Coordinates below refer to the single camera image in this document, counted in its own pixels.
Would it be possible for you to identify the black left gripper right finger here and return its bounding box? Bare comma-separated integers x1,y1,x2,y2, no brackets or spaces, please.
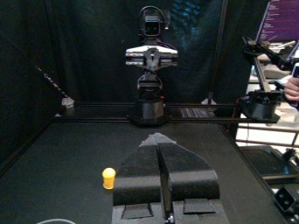
156,134,222,224

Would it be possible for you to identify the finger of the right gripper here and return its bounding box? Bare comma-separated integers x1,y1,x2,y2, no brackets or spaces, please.
144,47,154,73
152,47,162,73

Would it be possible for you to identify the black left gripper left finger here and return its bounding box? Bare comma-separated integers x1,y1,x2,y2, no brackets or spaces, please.
112,132,166,207

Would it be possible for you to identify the small yellow can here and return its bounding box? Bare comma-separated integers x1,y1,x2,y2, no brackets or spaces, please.
102,167,118,191

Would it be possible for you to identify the person's hand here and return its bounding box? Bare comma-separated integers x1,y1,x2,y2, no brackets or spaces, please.
283,76,299,103

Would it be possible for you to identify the black mesh panel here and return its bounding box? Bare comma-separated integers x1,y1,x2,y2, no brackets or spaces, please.
239,145,291,177

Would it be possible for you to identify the purple monitor screen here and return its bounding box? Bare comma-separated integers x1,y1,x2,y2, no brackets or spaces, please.
255,0,299,44

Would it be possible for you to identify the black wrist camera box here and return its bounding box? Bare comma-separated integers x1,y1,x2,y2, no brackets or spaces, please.
139,5,172,38

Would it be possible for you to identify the black vertical frame post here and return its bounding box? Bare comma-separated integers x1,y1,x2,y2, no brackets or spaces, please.
208,0,230,103

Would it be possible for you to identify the grey corner bracket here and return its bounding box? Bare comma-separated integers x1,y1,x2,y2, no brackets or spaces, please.
200,97,219,106
60,96,76,109

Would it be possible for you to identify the white cable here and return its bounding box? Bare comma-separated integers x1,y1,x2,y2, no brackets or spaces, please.
35,218,78,224

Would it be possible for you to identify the black frame corner block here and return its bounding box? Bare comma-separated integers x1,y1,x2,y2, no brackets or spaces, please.
274,186,299,214

